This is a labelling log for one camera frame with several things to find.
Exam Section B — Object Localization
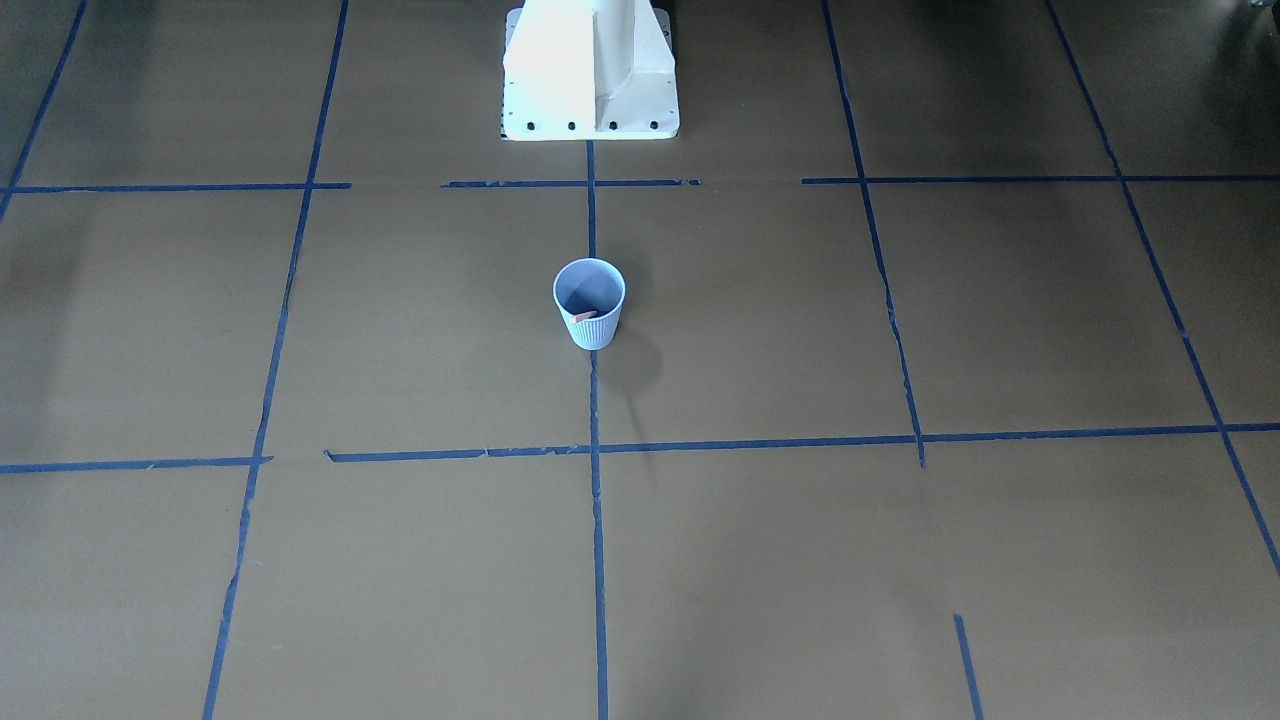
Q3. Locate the blue ribbed plastic cup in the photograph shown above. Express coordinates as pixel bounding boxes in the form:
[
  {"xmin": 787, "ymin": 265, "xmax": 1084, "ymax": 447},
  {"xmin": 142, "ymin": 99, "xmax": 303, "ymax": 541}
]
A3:
[{"xmin": 552, "ymin": 258, "xmax": 627, "ymax": 351}]

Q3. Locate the white pedestal column with base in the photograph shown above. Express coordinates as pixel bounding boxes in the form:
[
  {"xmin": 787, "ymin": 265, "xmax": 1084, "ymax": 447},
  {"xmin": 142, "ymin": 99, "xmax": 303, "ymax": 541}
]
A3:
[{"xmin": 500, "ymin": 1, "xmax": 681, "ymax": 142}]

